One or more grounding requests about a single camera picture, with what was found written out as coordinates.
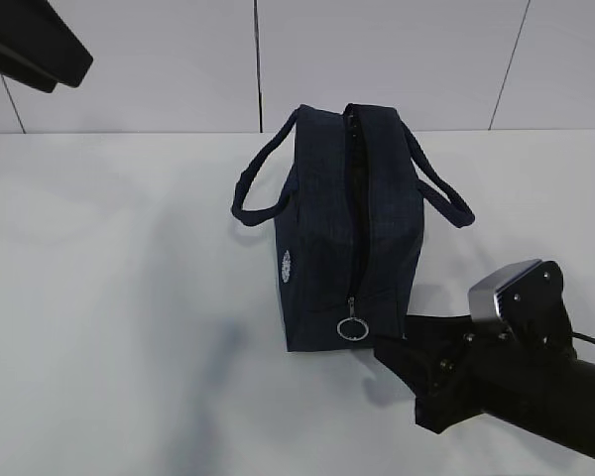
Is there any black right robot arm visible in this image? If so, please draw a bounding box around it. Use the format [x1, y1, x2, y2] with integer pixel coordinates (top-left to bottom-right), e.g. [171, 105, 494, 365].
[374, 316, 595, 459]

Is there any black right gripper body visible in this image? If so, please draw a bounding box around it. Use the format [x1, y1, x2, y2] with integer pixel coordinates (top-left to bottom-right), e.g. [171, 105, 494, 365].
[414, 316, 579, 432]

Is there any navy blue lunch bag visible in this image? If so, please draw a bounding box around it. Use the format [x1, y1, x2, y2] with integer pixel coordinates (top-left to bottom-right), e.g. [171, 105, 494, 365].
[231, 103, 475, 353]

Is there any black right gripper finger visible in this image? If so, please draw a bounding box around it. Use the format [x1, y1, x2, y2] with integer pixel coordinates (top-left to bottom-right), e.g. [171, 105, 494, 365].
[404, 314, 474, 347]
[374, 336, 464, 397]

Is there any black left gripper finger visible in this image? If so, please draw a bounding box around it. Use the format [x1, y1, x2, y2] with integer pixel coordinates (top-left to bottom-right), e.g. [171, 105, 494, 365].
[0, 44, 58, 93]
[0, 0, 93, 88]

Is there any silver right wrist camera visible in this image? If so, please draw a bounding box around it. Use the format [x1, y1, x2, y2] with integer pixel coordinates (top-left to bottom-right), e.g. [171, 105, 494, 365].
[468, 259, 572, 353]

